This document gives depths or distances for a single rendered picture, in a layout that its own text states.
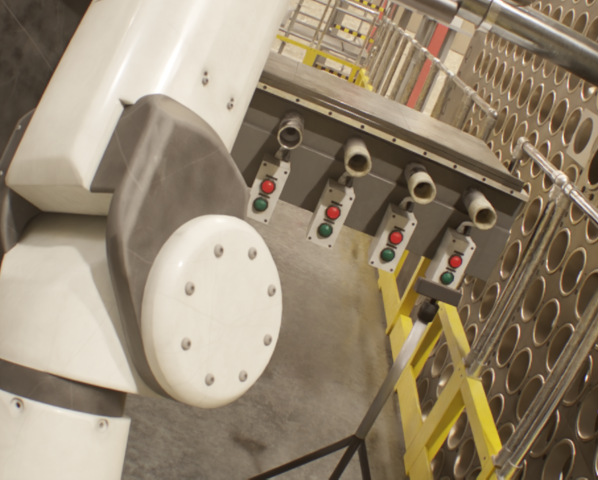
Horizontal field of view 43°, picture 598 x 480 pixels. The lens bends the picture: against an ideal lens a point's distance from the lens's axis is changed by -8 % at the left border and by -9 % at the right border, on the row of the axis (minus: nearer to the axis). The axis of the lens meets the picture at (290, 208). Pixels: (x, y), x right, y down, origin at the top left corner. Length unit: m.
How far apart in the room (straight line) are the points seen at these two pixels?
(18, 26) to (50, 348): 0.21
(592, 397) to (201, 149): 3.04
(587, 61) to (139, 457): 1.64
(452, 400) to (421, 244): 0.49
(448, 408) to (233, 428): 0.63
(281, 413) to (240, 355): 2.18
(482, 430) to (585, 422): 1.29
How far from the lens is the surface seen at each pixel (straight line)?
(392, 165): 2.13
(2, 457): 0.31
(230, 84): 0.35
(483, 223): 2.04
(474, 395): 2.23
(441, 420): 2.39
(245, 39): 0.36
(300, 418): 2.52
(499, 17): 2.25
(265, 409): 2.49
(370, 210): 2.13
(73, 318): 0.31
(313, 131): 2.10
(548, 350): 3.78
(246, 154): 2.09
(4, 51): 0.45
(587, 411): 3.32
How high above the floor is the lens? 1.27
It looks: 17 degrees down
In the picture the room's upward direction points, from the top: 23 degrees clockwise
